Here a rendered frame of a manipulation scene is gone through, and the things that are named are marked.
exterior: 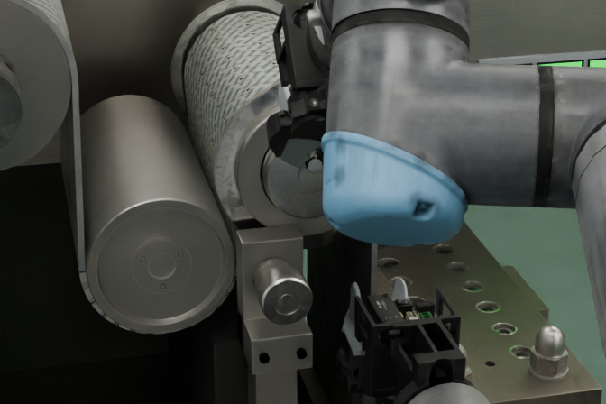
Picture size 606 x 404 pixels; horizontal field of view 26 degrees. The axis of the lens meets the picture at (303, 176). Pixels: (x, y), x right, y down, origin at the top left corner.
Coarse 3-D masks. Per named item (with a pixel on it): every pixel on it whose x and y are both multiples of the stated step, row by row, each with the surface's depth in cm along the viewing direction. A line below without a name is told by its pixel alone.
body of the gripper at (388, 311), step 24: (360, 312) 103; (384, 312) 102; (408, 312) 103; (432, 312) 104; (456, 312) 101; (360, 336) 104; (384, 336) 100; (408, 336) 100; (432, 336) 100; (456, 336) 101; (384, 360) 100; (408, 360) 97; (432, 360) 95; (456, 360) 95; (384, 384) 101; (408, 384) 99; (432, 384) 98
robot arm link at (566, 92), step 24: (552, 72) 67; (576, 72) 67; (600, 72) 67; (552, 96) 66; (576, 96) 66; (600, 96) 66; (552, 120) 66; (576, 120) 65; (600, 120) 64; (552, 144) 66; (576, 144) 65; (600, 144) 62; (552, 168) 66; (576, 168) 63; (600, 168) 60; (552, 192) 67; (576, 192) 62; (600, 192) 58; (600, 216) 56; (600, 240) 55; (600, 264) 54; (600, 288) 53; (600, 312) 52
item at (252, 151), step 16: (272, 112) 102; (256, 128) 102; (256, 144) 102; (240, 160) 103; (256, 160) 103; (240, 176) 103; (256, 176) 103; (240, 192) 104; (256, 192) 104; (256, 208) 105; (272, 208) 105; (272, 224) 105; (288, 224) 106; (304, 224) 106; (320, 224) 106
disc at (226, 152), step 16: (256, 96) 102; (272, 96) 102; (240, 112) 102; (256, 112) 102; (240, 128) 103; (224, 144) 103; (240, 144) 103; (224, 160) 103; (224, 176) 104; (224, 192) 104; (224, 208) 105; (240, 208) 105; (240, 224) 106; (256, 224) 106; (304, 240) 108; (320, 240) 108; (336, 240) 108
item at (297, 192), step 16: (320, 144) 103; (272, 160) 102; (272, 176) 103; (288, 176) 103; (304, 176) 103; (320, 176) 104; (272, 192) 103; (288, 192) 103; (304, 192) 104; (320, 192) 104; (288, 208) 104; (304, 208) 104; (320, 208) 105
